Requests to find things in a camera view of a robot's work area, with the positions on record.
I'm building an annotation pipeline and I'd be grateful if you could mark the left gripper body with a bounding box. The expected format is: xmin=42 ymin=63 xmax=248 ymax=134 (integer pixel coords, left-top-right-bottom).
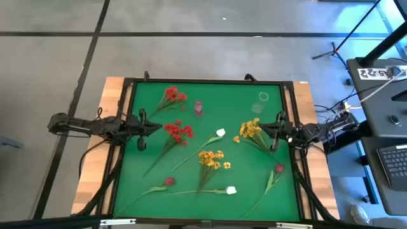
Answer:
xmin=125 ymin=108 xmax=151 ymax=153

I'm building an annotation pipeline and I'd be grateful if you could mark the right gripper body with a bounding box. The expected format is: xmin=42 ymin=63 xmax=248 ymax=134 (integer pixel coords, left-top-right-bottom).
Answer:
xmin=270 ymin=111 xmax=302 ymax=152

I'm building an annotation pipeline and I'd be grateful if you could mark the yellow artificial flower bunch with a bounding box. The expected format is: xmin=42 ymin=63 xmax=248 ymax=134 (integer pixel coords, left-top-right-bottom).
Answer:
xmin=233 ymin=117 xmax=277 ymax=160
xmin=197 ymin=149 xmax=232 ymax=191

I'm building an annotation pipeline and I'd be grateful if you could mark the clear glass vase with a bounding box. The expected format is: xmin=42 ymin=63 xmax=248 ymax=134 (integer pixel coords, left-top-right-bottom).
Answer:
xmin=251 ymin=91 xmax=270 ymax=115

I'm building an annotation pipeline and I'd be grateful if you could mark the red artificial flower bunch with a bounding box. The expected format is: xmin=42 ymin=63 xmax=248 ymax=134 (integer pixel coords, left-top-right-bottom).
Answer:
xmin=148 ymin=85 xmax=188 ymax=120
xmin=142 ymin=119 xmax=194 ymax=177

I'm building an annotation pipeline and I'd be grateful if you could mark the dark red artificial tulip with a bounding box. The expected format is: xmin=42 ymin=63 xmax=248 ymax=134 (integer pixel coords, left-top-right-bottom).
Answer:
xmin=240 ymin=163 xmax=285 ymax=220
xmin=119 ymin=176 xmax=176 ymax=214

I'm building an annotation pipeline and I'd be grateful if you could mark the pink glass vase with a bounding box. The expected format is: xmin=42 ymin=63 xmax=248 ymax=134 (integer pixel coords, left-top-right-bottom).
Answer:
xmin=193 ymin=100 xmax=204 ymax=118

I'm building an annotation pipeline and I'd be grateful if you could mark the white artificial tulip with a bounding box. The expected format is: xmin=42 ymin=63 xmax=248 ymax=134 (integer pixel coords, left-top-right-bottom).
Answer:
xmin=173 ymin=128 xmax=226 ymax=171
xmin=165 ymin=186 xmax=238 ymax=196

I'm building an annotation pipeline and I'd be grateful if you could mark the green table mat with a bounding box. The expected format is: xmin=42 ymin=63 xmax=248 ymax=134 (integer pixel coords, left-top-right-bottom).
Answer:
xmin=113 ymin=81 xmax=301 ymax=222

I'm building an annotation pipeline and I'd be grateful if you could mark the black desk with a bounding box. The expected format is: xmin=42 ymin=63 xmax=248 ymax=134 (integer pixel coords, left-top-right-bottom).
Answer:
xmin=346 ymin=57 xmax=407 ymax=138
xmin=361 ymin=136 xmax=407 ymax=217

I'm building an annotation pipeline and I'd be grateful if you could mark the black tripod light stand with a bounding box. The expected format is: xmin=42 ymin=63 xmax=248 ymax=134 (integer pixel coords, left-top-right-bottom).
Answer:
xmin=312 ymin=0 xmax=382 ymax=69

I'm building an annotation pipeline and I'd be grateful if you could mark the white label sheet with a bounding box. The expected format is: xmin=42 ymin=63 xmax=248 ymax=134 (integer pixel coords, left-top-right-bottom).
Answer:
xmin=357 ymin=66 xmax=390 ymax=80

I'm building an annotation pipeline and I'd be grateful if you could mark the person's white shoe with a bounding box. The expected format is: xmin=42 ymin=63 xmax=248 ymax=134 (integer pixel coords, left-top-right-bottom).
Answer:
xmin=349 ymin=204 xmax=371 ymax=225

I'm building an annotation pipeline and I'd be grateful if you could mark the black keyboard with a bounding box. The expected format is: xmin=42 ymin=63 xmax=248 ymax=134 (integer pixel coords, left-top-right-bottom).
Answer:
xmin=376 ymin=144 xmax=407 ymax=191

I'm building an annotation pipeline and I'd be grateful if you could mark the black monitor pole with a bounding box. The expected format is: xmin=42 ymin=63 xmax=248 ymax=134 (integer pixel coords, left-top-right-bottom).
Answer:
xmin=359 ymin=22 xmax=407 ymax=67

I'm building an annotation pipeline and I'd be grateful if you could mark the grey flat floor object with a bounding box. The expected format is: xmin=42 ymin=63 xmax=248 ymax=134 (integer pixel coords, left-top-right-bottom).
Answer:
xmin=0 ymin=135 xmax=24 ymax=149

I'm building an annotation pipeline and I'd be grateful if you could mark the black cable conduit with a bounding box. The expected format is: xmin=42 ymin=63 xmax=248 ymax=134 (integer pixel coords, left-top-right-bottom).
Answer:
xmin=74 ymin=144 xmax=125 ymax=217
xmin=292 ymin=158 xmax=340 ymax=223

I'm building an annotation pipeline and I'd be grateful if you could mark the silver frame bracket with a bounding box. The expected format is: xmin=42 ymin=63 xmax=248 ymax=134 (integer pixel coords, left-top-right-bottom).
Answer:
xmin=100 ymin=218 xmax=137 ymax=226
xmin=275 ymin=222 xmax=314 ymax=229

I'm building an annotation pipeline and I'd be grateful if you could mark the white cable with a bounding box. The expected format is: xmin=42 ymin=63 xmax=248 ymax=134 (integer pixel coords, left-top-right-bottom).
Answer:
xmin=341 ymin=68 xmax=407 ymax=112

